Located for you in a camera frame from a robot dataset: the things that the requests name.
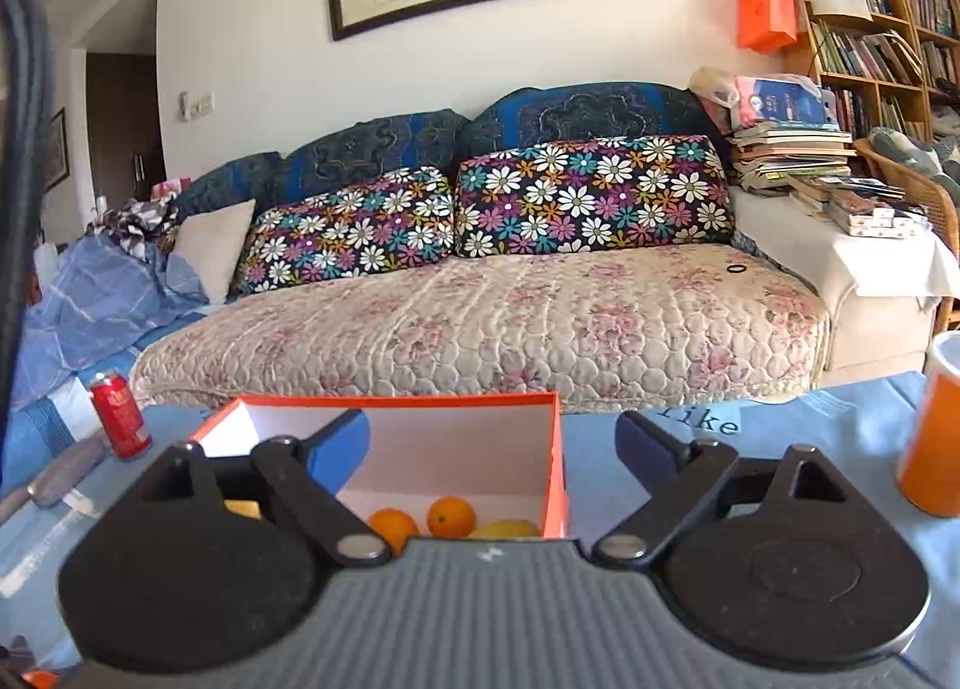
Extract grey blue cloth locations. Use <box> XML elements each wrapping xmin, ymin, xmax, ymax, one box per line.
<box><xmin>870</xmin><ymin>127</ymin><xmax>960</xmax><ymax>180</ymax></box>

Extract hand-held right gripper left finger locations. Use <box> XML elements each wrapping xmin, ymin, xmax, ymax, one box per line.
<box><xmin>135</xmin><ymin>408</ymin><xmax>395</xmax><ymax>570</ymax></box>

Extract white plastic bag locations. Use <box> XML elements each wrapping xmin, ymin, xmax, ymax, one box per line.
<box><xmin>688</xmin><ymin>65</ymin><xmax>740</xmax><ymax>113</ymax></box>

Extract brown door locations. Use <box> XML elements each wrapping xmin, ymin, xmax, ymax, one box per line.
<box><xmin>84</xmin><ymin>52</ymin><xmax>167</xmax><ymax>210</ymax></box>

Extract floral cushion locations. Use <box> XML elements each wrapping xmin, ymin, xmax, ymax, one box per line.
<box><xmin>454</xmin><ymin>134</ymin><xmax>736</xmax><ymax>259</ymax></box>
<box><xmin>232</xmin><ymin>166</ymin><xmax>456</xmax><ymax>296</ymax></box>

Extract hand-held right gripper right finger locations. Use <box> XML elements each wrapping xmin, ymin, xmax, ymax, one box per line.
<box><xmin>591</xmin><ymin>410</ymin><xmax>860</xmax><ymax>570</ymax></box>

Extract blue pink package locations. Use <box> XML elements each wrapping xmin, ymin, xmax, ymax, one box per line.
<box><xmin>731</xmin><ymin>74</ymin><xmax>839</xmax><ymax>131</ymax></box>

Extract blue patterned back cushion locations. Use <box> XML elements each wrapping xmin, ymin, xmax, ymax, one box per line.
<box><xmin>176</xmin><ymin>151</ymin><xmax>286</xmax><ymax>218</ymax></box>
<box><xmin>281</xmin><ymin>108</ymin><xmax>470</xmax><ymax>191</ymax></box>
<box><xmin>469</xmin><ymin>82</ymin><xmax>732</xmax><ymax>158</ymax></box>

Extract black white patterned cloth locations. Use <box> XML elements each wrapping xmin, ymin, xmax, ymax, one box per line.
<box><xmin>94</xmin><ymin>198</ymin><xmax>181</xmax><ymax>259</ymax></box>

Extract orange canister with white lid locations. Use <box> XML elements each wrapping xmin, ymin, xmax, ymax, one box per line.
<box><xmin>896</xmin><ymin>330</ymin><xmax>960</xmax><ymax>517</ymax></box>

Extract orange gift bag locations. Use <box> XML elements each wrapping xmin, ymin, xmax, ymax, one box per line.
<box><xmin>737</xmin><ymin>0</ymin><xmax>800</xmax><ymax>55</ymax></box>

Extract white pillow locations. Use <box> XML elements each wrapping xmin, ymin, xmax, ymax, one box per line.
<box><xmin>171</xmin><ymin>200</ymin><xmax>257</xmax><ymax>304</ymax></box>

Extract sofa with floral quilt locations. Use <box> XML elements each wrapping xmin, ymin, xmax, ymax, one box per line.
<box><xmin>131</xmin><ymin>239</ymin><xmax>833</xmax><ymax>413</ymax></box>

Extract grey handled knife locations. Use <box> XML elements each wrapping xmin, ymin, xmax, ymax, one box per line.
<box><xmin>0</xmin><ymin>432</ymin><xmax>110</xmax><ymax>519</ymax></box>

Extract red drink can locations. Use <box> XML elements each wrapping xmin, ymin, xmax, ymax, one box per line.
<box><xmin>88</xmin><ymin>370</ymin><xmax>153</xmax><ymax>461</ymax></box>

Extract wooden bookshelf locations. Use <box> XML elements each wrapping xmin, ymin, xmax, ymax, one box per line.
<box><xmin>746</xmin><ymin>0</ymin><xmax>960</xmax><ymax>143</ymax></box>

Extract white covered side table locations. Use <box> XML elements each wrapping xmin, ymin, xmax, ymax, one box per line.
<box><xmin>731</xmin><ymin>186</ymin><xmax>960</xmax><ymax>375</ymax></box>

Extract wicker chair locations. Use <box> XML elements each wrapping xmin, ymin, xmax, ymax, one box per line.
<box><xmin>855</xmin><ymin>138</ymin><xmax>960</xmax><ymax>330</ymax></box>

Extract stack of books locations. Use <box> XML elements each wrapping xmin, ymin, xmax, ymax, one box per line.
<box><xmin>727</xmin><ymin>123</ymin><xmax>931</xmax><ymax>236</ymax></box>

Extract small tangerine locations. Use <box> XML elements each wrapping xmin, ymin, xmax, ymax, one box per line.
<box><xmin>367</xmin><ymin>507</ymin><xmax>421</xmax><ymax>555</ymax></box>

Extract orange cardboard box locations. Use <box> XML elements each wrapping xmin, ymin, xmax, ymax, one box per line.
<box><xmin>187</xmin><ymin>393</ymin><xmax>569</xmax><ymax>540</ymax></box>

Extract blue star print tablecloth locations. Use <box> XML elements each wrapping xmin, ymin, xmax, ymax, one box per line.
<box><xmin>0</xmin><ymin>370</ymin><xmax>960</xmax><ymax>660</ymax></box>

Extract long yellow pear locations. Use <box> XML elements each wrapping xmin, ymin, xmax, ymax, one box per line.
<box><xmin>469</xmin><ymin>519</ymin><xmax>542</xmax><ymax>540</ymax></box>

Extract small framed picture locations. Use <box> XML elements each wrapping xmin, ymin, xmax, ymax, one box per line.
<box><xmin>43</xmin><ymin>108</ymin><xmax>68</xmax><ymax>194</ymax></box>

